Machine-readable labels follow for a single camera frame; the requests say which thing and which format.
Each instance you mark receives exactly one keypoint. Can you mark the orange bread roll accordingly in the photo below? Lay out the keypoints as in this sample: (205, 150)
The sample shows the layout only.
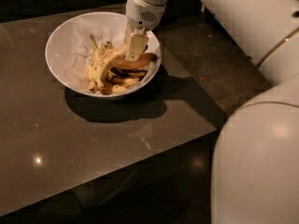
(144, 60)

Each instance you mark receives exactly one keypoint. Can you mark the spotted yellow banana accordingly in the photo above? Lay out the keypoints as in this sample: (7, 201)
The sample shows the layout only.
(102, 59)

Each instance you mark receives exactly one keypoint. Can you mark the white paper napkin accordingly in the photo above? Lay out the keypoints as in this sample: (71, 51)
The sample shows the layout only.
(81, 56)

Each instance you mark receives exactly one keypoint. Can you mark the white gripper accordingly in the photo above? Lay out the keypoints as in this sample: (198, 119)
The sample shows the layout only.
(142, 16)

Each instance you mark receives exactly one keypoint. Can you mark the white ceramic bowl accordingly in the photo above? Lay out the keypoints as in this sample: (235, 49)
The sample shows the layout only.
(59, 46)

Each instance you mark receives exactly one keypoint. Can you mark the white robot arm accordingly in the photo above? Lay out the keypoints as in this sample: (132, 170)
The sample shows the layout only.
(255, 166)

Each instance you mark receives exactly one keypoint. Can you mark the browned banana peel pile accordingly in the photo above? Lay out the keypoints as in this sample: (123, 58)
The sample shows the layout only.
(114, 83)

